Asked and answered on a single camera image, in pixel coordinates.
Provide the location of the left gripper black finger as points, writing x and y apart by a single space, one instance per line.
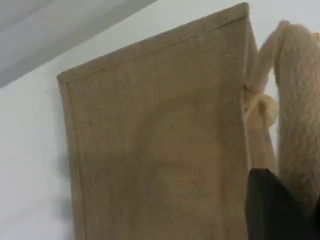
272 210

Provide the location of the brown jute tote bag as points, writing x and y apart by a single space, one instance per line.
155 130

